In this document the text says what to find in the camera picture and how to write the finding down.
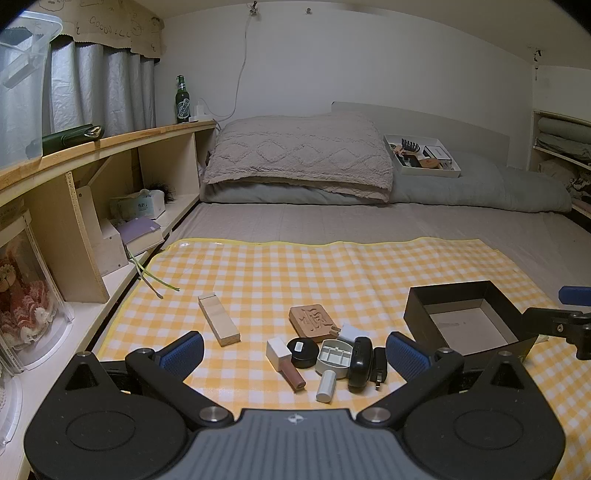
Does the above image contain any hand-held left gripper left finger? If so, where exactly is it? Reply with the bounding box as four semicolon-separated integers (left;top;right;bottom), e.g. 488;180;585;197
60;331;234;432

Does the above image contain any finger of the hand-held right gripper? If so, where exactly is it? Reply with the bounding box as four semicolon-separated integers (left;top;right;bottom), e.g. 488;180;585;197
521;306;591;361
558;285;591;305

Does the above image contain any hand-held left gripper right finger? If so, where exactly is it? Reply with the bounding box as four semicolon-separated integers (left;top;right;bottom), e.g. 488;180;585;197
355;331;532;428

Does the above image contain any black box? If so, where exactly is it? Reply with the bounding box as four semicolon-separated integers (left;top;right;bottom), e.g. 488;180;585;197
403;280;541;365

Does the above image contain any black computer mouse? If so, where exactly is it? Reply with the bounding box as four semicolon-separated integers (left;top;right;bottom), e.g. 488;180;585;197
347;337;376;389

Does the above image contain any light wooden block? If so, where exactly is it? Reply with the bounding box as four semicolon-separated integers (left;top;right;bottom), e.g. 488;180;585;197
198;293;242;347

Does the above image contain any white handled plastic tool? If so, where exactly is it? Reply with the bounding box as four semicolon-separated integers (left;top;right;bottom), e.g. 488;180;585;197
315;339;355;403

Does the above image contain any black round compact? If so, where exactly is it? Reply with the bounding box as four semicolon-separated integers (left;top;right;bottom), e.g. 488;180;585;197
286;337;320;369

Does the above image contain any black charger plug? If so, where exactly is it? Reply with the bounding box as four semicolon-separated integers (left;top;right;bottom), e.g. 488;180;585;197
370;347;389;387

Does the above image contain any white charger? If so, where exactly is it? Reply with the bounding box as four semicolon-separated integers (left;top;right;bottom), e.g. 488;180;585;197
330;323;368;344

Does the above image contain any green ribbon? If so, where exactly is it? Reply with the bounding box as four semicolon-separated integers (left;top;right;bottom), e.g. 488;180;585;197
128;250;181;299

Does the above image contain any carved wooden tile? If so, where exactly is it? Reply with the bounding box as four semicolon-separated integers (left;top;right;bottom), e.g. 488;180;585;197
289;304;341;343

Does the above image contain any yellow checked mat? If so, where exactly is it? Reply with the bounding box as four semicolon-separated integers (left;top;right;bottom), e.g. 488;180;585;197
92;237;591;480

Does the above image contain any beige cardboard box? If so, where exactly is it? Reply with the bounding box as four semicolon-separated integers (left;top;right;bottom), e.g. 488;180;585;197
76;185;129;278

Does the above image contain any purple book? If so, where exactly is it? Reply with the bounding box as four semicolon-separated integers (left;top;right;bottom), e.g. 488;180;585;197
117;218;164;253

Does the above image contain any grey duvet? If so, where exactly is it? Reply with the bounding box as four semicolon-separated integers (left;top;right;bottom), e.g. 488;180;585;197
198;150;573;214

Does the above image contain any tissue box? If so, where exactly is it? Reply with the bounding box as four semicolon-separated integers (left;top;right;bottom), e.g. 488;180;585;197
110;189;167;220

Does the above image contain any folded green bedding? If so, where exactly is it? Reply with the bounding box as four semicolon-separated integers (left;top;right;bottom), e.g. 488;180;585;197
534;116;591;161

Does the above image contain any black furry item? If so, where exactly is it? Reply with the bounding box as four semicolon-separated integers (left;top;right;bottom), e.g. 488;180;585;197
143;181;178;202

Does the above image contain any doll in clear case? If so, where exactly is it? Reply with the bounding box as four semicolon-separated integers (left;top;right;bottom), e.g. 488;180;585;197
0;210;75;370

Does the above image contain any white tray box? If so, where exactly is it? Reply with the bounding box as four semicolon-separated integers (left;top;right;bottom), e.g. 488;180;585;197
382;134;462;180

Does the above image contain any beige textured pillow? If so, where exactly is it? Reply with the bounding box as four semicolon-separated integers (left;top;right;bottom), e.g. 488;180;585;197
202;113;394;202

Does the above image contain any green pouch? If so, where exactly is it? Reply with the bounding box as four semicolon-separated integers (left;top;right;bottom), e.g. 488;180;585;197
42;124;106;157

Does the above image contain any green beer bottle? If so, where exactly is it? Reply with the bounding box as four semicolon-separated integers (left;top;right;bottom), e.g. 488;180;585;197
174;75;191;124

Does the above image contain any grey curtain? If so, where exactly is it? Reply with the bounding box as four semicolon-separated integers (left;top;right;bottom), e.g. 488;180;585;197
46;37;157;139

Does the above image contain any clear plastic container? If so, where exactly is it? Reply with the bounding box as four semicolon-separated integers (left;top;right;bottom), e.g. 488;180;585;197
0;11;64;171

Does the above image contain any beige printed valance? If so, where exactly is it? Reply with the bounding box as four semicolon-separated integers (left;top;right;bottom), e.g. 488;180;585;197
34;0;166;59

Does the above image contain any white wall cable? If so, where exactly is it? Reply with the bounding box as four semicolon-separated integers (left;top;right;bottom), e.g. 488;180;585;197
196;7;260;120

